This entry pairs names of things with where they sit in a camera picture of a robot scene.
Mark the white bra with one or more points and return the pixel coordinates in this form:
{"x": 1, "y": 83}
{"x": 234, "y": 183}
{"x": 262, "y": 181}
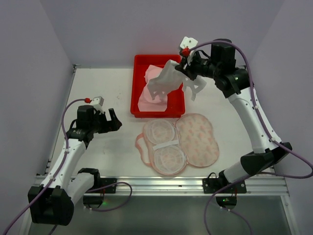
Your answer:
{"x": 170, "y": 80}

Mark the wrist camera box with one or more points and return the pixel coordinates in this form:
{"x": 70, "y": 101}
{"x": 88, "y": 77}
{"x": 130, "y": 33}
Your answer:
{"x": 186, "y": 45}
{"x": 97, "y": 102}

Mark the red plastic tray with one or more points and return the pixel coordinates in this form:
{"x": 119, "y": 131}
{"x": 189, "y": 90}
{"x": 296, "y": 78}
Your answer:
{"x": 175, "y": 104}

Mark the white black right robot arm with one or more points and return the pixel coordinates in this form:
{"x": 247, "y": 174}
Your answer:
{"x": 236, "y": 86}

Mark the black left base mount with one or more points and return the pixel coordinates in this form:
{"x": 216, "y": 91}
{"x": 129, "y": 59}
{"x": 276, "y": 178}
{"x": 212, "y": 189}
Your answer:
{"x": 97, "y": 198}

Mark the aluminium mounting rail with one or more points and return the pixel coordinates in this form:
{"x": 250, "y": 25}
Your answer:
{"x": 192, "y": 186}

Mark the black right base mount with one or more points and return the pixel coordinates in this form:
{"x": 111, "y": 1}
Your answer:
{"x": 218, "y": 184}

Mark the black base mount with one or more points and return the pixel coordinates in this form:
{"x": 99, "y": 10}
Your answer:
{"x": 97, "y": 198}
{"x": 218, "y": 184}

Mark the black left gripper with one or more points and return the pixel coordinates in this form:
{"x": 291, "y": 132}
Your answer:
{"x": 106, "y": 122}

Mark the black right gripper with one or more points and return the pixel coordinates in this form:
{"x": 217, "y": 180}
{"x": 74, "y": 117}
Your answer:
{"x": 188, "y": 70}

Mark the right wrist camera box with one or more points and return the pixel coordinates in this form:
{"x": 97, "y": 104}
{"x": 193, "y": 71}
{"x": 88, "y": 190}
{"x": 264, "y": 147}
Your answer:
{"x": 186, "y": 45}

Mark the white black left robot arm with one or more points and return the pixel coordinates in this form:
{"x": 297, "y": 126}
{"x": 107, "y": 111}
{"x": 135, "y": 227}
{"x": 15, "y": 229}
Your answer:
{"x": 53, "y": 201}

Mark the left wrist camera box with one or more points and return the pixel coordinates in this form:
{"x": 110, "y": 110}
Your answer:
{"x": 97, "y": 102}

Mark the pink bra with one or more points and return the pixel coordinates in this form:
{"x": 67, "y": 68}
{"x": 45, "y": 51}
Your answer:
{"x": 145, "y": 102}

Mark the pink tulip mesh laundry bag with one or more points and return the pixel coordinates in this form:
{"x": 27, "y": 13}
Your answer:
{"x": 168, "y": 147}

